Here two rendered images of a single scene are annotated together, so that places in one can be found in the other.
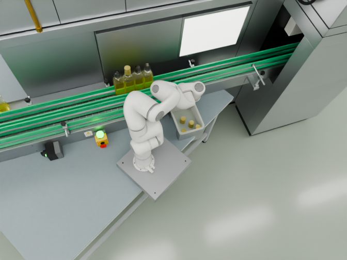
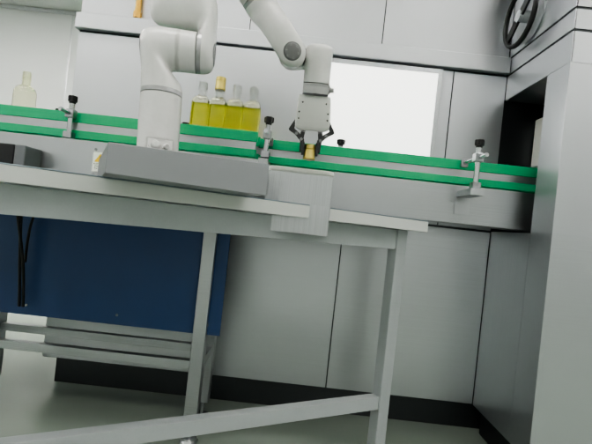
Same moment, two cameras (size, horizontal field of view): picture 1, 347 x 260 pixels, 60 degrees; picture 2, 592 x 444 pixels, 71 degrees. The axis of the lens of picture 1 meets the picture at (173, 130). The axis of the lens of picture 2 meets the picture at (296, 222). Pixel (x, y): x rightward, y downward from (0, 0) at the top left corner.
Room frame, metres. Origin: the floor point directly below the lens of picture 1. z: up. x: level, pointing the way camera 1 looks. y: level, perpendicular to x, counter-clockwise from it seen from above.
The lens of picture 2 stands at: (-0.09, -0.64, 0.70)
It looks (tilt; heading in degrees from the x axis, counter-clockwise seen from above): 0 degrees down; 29
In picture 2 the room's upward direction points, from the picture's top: 6 degrees clockwise
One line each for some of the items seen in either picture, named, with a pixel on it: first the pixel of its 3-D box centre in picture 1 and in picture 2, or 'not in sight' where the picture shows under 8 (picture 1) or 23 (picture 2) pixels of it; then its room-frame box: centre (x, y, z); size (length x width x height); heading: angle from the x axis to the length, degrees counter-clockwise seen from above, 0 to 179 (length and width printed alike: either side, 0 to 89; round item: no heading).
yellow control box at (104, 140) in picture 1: (101, 138); not in sight; (0.72, 0.43, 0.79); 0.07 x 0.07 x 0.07; 28
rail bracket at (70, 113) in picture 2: (66, 131); (66, 115); (0.65, 0.59, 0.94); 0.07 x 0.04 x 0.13; 28
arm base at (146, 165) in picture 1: (144, 158); (159, 127); (0.60, 0.13, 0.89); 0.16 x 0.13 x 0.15; 53
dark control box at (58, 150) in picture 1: (54, 150); (18, 160); (0.58, 0.67, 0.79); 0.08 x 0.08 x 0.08; 28
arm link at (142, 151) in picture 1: (143, 145); (167, 62); (0.61, 0.14, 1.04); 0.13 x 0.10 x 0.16; 129
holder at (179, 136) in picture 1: (184, 116); (299, 192); (0.97, -0.05, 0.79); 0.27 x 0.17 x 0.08; 28
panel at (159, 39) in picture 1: (175, 38); (316, 103); (1.28, 0.08, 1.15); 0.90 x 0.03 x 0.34; 118
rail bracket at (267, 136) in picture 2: not in sight; (268, 138); (0.98, 0.08, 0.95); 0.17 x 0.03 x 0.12; 28
